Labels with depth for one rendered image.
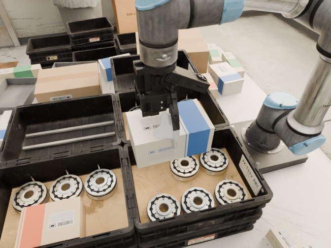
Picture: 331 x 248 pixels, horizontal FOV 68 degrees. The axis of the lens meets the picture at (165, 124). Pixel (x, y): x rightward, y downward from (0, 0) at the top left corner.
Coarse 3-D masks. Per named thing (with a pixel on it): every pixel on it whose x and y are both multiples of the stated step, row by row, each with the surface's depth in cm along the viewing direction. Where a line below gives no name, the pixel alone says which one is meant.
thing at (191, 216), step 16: (224, 128) 89; (128, 144) 83; (240, 144) 85; (128, 160) 80; (128, 176) 74; (272, 192) 70; (208, 208) 67; (224, 208) 67; (240, 208) 68; (144, 224) 64; (160, 224) 64; (176, 224) 66
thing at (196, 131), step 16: (128, 112) 64; (160, 112) 64; (192, 112) 64; (128, 128) 67; (144, 128) 60; (192, 128) 60; (208, 128) 60; (144, 144) 57; (160, 144) 58; (192, 144) 62; (208, 144) 64; (144, 160) 61; (160, 160) 63
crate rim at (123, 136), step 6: (132, 90) 105; (210, 96) 102; (216, 102) 99; (120, 108) 97; (120, 114) 94; (222, 114) 96; (120, 120) 92; (228, 120) 92; (120, 126) 89; (216, 126) 89; (222, 126) 89
